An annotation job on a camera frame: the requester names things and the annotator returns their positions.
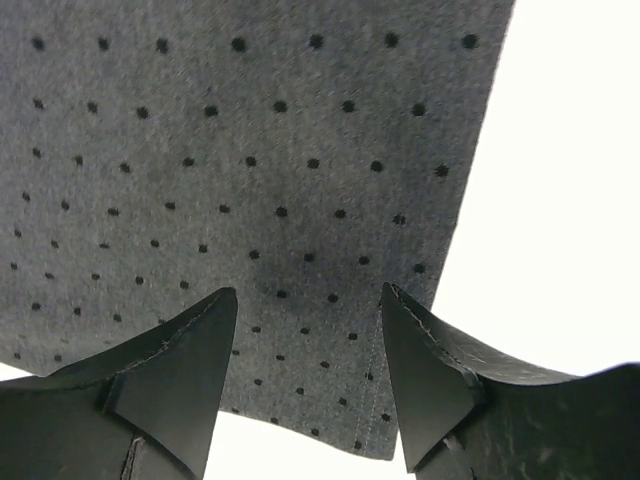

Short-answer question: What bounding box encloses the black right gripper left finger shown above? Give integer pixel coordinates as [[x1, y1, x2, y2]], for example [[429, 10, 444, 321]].
[[1, 287, 238, 480]]

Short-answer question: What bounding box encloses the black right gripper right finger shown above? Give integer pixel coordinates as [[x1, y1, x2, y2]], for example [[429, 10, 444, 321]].
[[380, 284, 639, 480]]

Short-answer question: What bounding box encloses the dark grey dotted skirt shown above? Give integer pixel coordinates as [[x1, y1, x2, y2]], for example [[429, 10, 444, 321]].
[[1, 0, 514, 460]]

